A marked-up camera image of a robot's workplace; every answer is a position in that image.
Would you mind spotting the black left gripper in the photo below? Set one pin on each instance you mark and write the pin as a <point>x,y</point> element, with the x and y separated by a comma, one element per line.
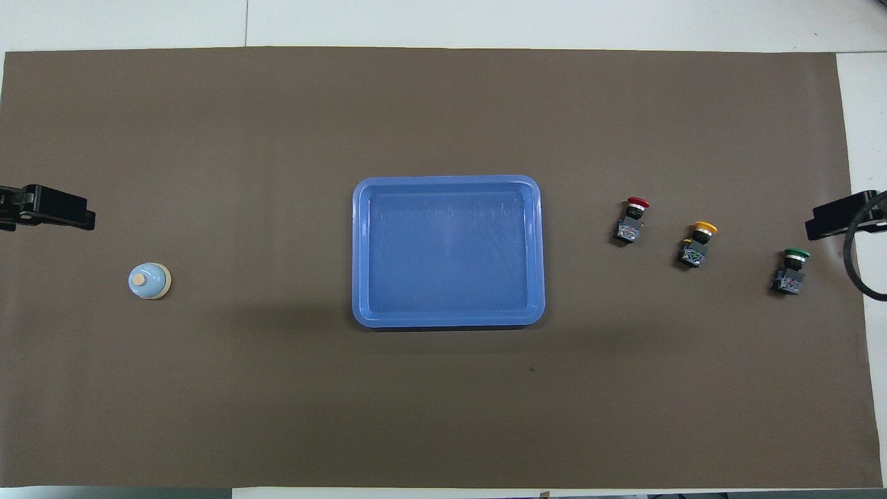
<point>14,208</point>

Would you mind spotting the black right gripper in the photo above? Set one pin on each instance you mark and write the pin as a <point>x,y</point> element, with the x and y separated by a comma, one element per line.
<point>879,211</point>

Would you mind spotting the green push button switch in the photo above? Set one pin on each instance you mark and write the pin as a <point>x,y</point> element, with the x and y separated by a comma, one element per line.
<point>790,277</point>

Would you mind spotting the yellow push button switch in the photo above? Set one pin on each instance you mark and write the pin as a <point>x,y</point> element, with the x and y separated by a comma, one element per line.
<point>694,251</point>

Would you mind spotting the red push button switch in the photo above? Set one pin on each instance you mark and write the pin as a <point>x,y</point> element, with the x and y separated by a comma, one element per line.
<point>630,227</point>

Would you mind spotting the light blue call bell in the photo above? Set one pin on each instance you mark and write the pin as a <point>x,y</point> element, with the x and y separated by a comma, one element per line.
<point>154,277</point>

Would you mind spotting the blue plastic tray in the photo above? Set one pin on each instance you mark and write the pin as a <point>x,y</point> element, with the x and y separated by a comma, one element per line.
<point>448,253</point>

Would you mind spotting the brown table mat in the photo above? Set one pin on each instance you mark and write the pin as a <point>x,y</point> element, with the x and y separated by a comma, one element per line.
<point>277,381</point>

